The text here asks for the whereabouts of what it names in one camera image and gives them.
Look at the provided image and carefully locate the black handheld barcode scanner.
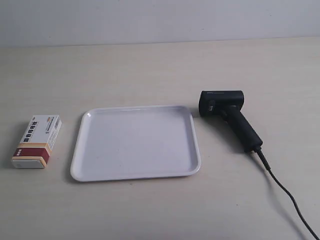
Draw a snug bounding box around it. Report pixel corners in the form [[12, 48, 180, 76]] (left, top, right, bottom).
[[198, 90, 263, 153]]

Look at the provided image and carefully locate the white and red medicine box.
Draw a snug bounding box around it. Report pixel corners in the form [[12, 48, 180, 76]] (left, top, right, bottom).
[[11, 114, 62, 169]]

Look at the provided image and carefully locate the white plastic tray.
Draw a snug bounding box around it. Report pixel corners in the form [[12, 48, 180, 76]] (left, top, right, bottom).
[[70, 105, 201, 183]]

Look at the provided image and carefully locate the black scanner cable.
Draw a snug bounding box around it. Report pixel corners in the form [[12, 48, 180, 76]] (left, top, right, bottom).
[[254, 147, 320, 238]]

